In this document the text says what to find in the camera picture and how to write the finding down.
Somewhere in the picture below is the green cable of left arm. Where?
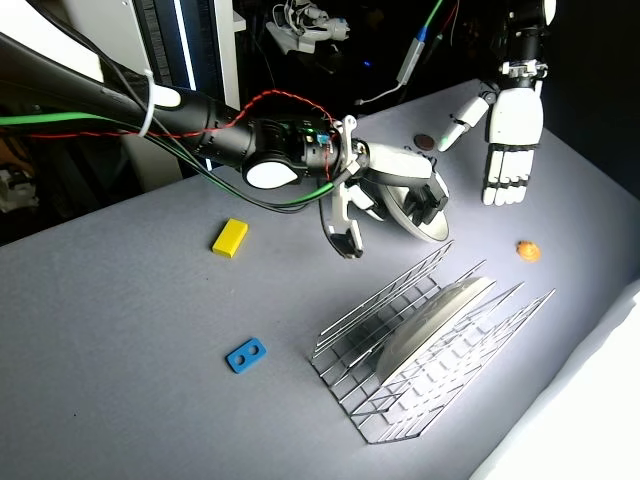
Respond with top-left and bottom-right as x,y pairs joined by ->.
422,0 -> 445,32

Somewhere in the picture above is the thin white cable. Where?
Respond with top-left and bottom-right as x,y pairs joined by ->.
354,82 -> 404,106

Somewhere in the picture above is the white spare robot hand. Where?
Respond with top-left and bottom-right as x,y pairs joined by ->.
264,0 -> 351,56

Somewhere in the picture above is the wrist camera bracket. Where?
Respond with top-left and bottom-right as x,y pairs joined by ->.
319,115 -> 364,260
499,58 -> 550,81

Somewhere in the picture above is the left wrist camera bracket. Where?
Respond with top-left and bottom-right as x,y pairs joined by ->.
499,58 -> 550,81

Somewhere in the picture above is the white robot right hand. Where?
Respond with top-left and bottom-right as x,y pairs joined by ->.
349,142 -> 451,227

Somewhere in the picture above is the yellow rectangular block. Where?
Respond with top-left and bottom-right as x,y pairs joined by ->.
211,217 -> 250,259

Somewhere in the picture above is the green cable of right arm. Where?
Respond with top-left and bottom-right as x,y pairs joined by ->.
0,112 -> 336,206

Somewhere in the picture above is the white column with blue strip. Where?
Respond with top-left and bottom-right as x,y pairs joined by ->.
69,0 -> 241,194

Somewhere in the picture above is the white cable adapter box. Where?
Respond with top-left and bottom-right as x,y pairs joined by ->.
397,28 -> 430,84

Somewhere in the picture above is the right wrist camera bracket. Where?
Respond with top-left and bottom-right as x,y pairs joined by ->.
319,115 -> 364,260

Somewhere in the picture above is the blue block with two holes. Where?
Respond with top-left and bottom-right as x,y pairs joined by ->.
225,337 -> 268,375

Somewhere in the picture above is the green cable of arm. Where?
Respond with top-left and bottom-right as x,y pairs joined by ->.
422,0 -> 445,32
0,112 -> 336,206

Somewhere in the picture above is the red wire of right arm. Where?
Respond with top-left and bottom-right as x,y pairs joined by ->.
27,89 -> 336,181

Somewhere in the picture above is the silver wire dish rack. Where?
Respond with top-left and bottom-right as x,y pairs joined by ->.
310,239 -> 557,445

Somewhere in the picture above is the orange bread bun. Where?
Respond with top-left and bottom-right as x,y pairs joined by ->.
516,239 -> 542,264

